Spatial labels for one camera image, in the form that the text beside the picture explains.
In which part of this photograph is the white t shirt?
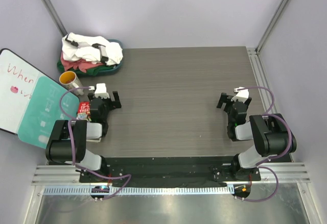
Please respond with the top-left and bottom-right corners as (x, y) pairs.
(62, 33), (123, 66)

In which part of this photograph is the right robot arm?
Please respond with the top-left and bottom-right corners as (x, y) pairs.
(214, 92), (296, 182)

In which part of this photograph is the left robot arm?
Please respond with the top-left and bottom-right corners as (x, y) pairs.
(45, 91), (122, 183)

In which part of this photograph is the red book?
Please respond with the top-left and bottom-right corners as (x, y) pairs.
(76, 102), (91, 121)

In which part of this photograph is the green t shirt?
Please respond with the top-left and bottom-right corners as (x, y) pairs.
(57, 60), (120, 77)

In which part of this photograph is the yellow inside mug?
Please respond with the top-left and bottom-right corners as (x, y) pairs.
(59, 71), (84, 96)

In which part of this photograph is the pink t shirt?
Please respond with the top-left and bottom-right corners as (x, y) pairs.
(60, 53), (103, 73)

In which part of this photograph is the teal mat sheet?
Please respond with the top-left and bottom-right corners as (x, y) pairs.
(18, 76), (80, 148)

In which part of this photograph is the teal laundry basket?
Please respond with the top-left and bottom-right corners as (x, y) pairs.
(57, 38), (125, 76)

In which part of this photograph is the whiteboard with red writing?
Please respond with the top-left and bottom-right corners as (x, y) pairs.
(1, 48), (44, 134)

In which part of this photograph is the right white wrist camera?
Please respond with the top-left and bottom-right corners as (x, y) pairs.
(231, 87), (249, 103)

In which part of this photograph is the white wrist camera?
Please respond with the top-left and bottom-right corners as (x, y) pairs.
(231, 87), (249, 103)
(94, 83), (110, 99)

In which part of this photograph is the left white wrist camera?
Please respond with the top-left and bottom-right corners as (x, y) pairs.
(94, 83), (110, 99)

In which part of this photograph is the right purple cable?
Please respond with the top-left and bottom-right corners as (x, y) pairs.
(235, 86), (293, 201)

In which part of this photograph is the purple cable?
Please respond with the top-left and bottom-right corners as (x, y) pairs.
(235, 86), (293, 201)
(59, 86), (132, 200)

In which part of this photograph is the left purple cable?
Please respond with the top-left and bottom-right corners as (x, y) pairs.
(59, 86), (132, 200)

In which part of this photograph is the white slotted cable duct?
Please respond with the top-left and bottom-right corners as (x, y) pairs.
(43, 185), (235, 195)

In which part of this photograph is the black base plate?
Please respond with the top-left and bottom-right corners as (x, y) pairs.
(79, 157), (262, 184)

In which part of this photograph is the left corner aluminium post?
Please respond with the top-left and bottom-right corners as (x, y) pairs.
(41, 0), (67, 37)

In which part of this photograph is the corner aluminium post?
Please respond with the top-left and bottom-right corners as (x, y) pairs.
(255, 0), (291, 53)
(41, 0), (67, 37)

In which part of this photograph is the right corner aluminium post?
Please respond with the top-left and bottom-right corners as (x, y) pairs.
(255, 0), (291, 53)

